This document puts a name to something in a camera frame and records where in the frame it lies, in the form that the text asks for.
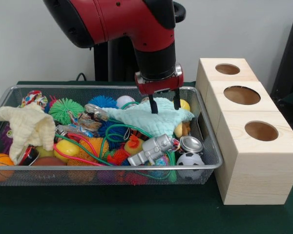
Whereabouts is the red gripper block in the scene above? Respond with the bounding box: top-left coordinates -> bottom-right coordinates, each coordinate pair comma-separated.
134,68 -> 185,115

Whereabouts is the mint green cloth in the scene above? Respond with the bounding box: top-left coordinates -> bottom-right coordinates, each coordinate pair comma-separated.
102,97 -> 195,139

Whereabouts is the wooden box with three holes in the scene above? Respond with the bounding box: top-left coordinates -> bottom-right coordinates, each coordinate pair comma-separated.
194,58 -> 293,206

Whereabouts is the yellow ball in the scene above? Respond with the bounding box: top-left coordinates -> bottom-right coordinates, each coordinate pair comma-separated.
179,98 -> 191,112

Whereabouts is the silver robot toy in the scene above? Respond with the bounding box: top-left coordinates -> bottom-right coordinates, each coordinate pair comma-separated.
127,133 -> 174,167

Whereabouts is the crushed silver can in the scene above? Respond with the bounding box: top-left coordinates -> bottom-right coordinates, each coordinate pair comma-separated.
179,135 -> 204,154

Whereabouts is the blue spiky ball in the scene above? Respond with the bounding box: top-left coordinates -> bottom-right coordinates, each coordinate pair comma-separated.
87,95 -> 118,109

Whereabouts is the black and white soccer ball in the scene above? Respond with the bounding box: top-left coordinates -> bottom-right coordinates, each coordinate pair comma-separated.
175,152 -> 205,181

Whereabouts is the green spiky ball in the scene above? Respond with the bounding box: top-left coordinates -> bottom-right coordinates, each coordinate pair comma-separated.
48,97 -> 78,124

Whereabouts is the dark green table cloth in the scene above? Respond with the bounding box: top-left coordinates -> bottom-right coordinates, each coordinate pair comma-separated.
0,80 -> 293,234

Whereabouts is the cream yellow cloth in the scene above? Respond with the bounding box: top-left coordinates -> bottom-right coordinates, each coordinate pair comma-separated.
0,103 -> 56,165

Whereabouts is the orange basketball toy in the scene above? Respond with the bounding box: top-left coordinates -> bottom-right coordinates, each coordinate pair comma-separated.
0,153 -> 16,182

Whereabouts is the shallow wire mesh bin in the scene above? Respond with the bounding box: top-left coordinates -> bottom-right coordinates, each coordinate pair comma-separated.
0,85 -> 223,188

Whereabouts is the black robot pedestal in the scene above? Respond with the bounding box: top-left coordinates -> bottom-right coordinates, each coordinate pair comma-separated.
91,1 -> 186,82

